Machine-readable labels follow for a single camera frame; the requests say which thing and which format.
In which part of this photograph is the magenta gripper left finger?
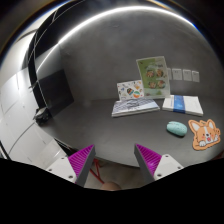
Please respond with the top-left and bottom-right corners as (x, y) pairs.
(46, 144), (97, 188)

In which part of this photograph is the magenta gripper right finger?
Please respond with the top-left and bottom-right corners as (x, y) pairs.
(133, 143), (185, 186)

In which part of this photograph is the mint green computer mouse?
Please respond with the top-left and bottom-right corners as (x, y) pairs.
(167, 121), (187, 137)

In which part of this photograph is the corgi dog mouse pad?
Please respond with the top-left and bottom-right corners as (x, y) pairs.
(188, 119), (221, 151)

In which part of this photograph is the grey patterned laptop sleeve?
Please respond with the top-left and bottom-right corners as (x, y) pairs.
(112, 98), (160, 117)

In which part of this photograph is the white book blue band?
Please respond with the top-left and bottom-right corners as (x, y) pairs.
(162, 95), (203, 116)

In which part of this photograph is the small animal sticker card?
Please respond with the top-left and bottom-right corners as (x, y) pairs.
(117, 80), (144, 100)

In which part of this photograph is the black monitor screen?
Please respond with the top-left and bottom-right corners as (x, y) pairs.
(29, 70), (74, 117)

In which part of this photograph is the green illustrated poster sheet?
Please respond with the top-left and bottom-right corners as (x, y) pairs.
(136, 56), (170, 99)

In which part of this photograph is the red chair frame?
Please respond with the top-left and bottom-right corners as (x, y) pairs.
(90, 159), (104, 184)

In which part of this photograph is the white wall socket plate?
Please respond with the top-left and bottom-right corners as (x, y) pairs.
(192, 71), (200, 82)
(172, 68), (183, 80)
(183, 70), (192, 81)

